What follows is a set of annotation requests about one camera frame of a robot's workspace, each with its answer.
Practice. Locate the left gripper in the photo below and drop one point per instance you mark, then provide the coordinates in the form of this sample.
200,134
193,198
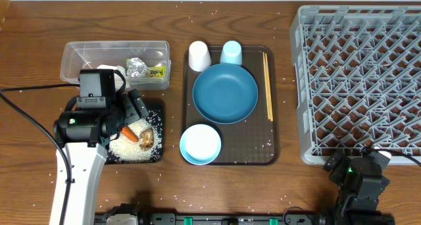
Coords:
133,114

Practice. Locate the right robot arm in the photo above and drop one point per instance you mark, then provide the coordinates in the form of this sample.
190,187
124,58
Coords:
360,182

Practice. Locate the dark blue plate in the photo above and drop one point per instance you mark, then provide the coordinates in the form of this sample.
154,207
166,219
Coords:
225,93

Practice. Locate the pile of rice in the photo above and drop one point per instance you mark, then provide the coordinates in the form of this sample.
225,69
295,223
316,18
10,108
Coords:
131,149

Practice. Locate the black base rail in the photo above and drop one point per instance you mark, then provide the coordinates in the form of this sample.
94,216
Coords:
130,214

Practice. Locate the green yellow snack wrapper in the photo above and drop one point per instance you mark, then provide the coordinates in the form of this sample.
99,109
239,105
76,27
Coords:
156,71

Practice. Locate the wooden chopstick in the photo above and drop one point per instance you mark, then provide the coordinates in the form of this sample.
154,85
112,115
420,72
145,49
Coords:
268,100
270,90

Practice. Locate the white napkin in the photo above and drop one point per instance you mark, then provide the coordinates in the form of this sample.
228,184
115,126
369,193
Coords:
121,69

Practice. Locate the aluminium foil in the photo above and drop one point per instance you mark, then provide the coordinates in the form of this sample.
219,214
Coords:
136,68

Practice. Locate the light blue plastic cup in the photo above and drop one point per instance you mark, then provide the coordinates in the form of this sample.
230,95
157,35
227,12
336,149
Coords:
231,53

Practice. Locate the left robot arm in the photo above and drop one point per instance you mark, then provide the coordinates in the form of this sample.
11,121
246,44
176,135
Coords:
79,168

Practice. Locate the white plastic cup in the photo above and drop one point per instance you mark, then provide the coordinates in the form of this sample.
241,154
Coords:
199,58

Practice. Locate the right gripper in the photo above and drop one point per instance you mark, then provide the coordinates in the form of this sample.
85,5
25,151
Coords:
336,174

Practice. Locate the grey dishwasher rack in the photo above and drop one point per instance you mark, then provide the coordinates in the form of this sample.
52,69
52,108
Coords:
358,80

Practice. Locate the orange carrot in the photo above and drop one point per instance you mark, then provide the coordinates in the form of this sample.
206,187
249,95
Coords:
127,132

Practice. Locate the brown food scrap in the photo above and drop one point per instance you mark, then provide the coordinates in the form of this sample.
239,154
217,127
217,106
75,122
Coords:
146,139

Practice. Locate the clear plastic container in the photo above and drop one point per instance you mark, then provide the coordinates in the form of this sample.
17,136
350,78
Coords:
81,55

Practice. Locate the light blue bowl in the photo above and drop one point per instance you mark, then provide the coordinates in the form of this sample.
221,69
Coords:
200,144

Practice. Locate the black tray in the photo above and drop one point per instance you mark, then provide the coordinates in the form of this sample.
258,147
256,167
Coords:
158,116

